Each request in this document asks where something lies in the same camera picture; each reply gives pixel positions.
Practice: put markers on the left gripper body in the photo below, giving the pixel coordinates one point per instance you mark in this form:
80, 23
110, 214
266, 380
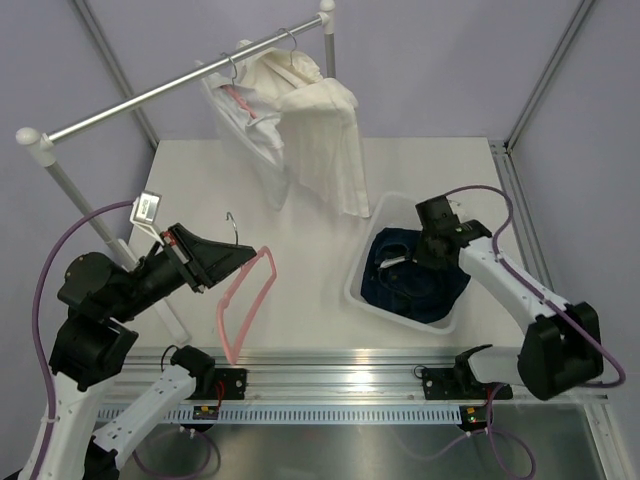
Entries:
179, 260

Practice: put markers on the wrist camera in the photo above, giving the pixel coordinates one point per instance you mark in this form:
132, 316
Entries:
457, 207
144, 214

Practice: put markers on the silver clothes rack rail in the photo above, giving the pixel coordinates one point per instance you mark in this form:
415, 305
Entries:
319, 20

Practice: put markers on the rack post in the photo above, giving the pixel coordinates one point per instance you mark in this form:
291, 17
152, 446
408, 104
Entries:
327, 12
40, 148

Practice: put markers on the white plastic basket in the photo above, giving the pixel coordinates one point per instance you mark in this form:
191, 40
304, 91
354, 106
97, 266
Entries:
394, 210

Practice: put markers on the aluminium mounting rail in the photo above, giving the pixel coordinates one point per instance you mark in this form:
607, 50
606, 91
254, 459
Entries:
333, 376

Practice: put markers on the cream hanger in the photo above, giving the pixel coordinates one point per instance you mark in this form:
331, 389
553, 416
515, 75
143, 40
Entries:
290, 50

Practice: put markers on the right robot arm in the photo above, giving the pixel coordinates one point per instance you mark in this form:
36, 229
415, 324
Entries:
560, 349

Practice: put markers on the white shirt garment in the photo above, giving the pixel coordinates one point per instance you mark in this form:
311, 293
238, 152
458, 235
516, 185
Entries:
257, 143

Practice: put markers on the pink hanger with skirt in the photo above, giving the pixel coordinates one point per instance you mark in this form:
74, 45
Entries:
240, 303

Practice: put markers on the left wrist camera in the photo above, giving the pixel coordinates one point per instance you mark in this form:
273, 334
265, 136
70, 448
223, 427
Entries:
144, 214

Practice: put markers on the cream white long garment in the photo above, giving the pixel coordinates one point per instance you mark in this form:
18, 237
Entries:
319, 126

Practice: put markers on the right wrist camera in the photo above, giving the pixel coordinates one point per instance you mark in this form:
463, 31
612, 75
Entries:
457, 207

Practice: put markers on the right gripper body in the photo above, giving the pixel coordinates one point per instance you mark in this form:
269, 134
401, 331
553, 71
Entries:
427, 254

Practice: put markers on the dark blue denim skirt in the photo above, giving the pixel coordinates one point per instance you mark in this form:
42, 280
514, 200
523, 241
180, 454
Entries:
391, 281

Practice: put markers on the left rack post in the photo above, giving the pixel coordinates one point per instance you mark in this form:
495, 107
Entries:
40, 148

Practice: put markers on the white slotted cable duct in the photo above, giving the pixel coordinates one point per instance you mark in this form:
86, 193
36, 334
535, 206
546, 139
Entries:
202, 415

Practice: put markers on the right rack post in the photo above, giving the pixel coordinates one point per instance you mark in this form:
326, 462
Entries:
327, 12

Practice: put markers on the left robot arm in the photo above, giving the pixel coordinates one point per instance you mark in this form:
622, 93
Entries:
92, 344

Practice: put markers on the pink hanger with shirt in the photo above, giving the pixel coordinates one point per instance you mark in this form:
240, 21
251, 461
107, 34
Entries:
234, 94

